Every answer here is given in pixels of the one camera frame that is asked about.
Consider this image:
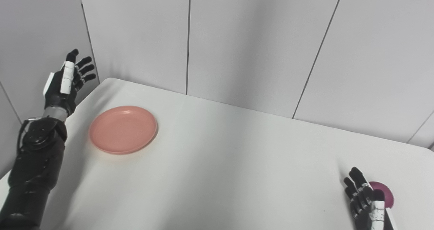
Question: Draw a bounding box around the purple red onion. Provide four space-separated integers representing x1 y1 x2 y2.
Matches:
368 181 395 209

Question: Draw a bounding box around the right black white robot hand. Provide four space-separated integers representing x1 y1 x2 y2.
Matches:
343 167 399 230

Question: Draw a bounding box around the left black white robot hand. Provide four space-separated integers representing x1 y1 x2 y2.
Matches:
43 49 97 117

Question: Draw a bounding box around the thin black left wrist cable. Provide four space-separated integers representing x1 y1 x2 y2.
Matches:
18 118 36 152

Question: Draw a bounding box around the pink round plate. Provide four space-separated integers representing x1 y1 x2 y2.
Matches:
89 106 158 155

